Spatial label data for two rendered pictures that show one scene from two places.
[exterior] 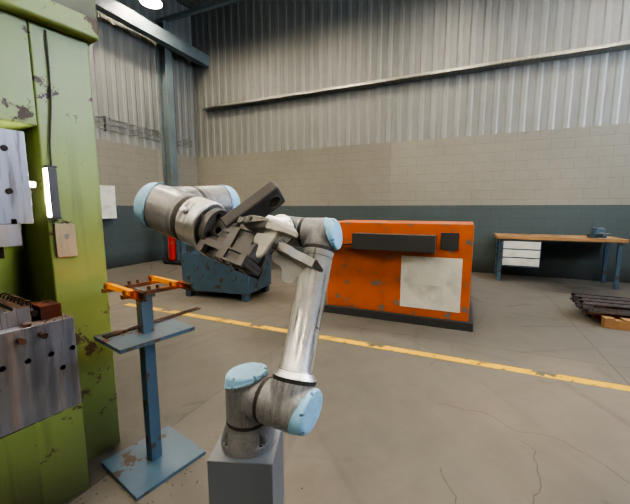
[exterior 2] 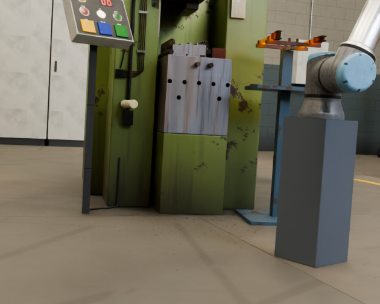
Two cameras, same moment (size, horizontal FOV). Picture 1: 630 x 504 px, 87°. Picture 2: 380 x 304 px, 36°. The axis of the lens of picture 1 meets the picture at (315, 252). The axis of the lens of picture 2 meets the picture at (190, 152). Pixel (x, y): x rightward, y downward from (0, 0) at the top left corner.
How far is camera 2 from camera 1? 1.77 m
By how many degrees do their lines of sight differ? 45
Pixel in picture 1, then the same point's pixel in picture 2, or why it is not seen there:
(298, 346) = (361, 22)
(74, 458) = (215, 181)
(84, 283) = (246, 45)
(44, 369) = (207, 94)
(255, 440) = (320, 105)
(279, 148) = not seen: outside the picture
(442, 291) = not seen: outside the picture
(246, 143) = not seen: outside the picture
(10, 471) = (177, 161)
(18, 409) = (188, 117)
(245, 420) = (315, 87)
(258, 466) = (316, 120)
